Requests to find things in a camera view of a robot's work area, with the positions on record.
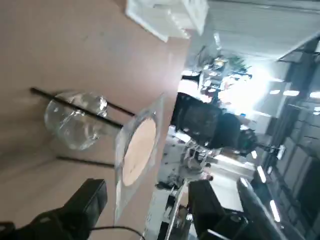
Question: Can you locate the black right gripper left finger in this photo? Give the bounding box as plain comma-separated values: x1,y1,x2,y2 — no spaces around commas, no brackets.
0,178,108,240

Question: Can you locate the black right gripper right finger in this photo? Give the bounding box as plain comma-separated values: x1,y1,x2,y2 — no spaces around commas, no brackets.
187,176,286,240

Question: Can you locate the white test tube rack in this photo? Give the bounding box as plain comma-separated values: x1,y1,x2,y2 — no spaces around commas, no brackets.
124,0,210,43

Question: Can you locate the black wire tripod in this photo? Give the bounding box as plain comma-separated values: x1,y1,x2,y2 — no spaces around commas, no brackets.
29,86,137,168

